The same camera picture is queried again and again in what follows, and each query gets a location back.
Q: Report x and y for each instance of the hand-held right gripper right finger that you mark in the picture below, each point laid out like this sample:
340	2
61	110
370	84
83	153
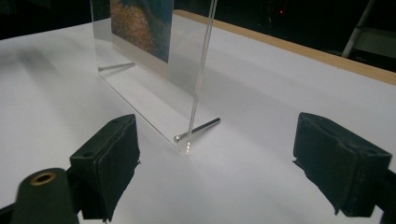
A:
342	168

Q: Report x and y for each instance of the clear acrylic photo frame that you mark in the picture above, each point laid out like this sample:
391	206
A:
183	62

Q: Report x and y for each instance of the white board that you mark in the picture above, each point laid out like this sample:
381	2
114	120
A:
249	174

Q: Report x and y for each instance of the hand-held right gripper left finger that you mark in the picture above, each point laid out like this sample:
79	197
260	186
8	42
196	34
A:
106	165

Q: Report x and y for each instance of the printed photo card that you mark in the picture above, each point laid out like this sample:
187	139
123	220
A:
140	28

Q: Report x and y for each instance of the white metal desk frame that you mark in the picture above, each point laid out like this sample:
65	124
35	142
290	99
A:
370	37

